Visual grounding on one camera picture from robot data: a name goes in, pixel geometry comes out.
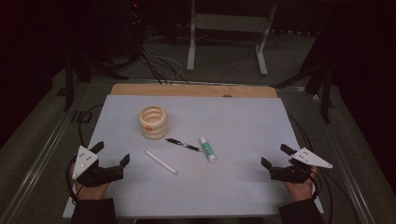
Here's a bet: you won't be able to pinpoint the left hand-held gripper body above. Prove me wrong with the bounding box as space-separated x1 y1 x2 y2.
71 145 125 189

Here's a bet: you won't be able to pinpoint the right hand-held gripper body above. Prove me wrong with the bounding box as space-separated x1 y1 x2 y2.
269 147 333 185

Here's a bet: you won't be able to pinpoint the white pen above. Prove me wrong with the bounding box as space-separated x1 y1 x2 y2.
144 149 179 175

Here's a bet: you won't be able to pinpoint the cream ringed pen holder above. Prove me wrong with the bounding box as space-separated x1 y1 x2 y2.
138 105 169 141

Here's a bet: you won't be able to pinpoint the white green glue stick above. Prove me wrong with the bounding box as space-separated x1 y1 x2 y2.
199 136 218 163

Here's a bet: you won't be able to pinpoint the black pen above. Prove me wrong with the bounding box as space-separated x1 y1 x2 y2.
164 137 204 153

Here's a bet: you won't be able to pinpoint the person's right hand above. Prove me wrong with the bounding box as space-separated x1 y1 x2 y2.
281 166 318 203

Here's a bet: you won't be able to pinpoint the person's left hand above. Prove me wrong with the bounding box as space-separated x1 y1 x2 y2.
68 161 111 201

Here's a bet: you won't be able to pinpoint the white table mat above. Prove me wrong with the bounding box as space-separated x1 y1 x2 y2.
62 94 325 218

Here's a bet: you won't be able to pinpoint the black tripod stand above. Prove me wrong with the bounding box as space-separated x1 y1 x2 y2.
64 46 130 112
272 46 337 124

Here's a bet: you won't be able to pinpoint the wooden table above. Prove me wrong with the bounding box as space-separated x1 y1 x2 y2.
110 83 278 99

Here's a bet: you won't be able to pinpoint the dark equipment rack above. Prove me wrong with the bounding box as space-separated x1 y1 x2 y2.
122 0 146 63

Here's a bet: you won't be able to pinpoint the white metal stand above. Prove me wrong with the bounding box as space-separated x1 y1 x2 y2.
186 0 278 77

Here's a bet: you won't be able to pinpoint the left hand-held gripper cable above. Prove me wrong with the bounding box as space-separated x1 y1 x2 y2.
64 104 105 206

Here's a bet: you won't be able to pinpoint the hand-held gripper cable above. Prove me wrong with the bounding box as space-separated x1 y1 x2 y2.
64 104 105 206
287 111 359 224

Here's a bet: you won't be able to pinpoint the right hand-held gripper cable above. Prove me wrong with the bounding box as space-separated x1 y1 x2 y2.
287 111 359 224

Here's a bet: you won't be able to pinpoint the black floor cables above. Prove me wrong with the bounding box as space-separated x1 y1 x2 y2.
139 50 191 86

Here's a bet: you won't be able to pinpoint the white floor cable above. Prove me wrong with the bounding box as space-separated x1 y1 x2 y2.
142 43 185 86

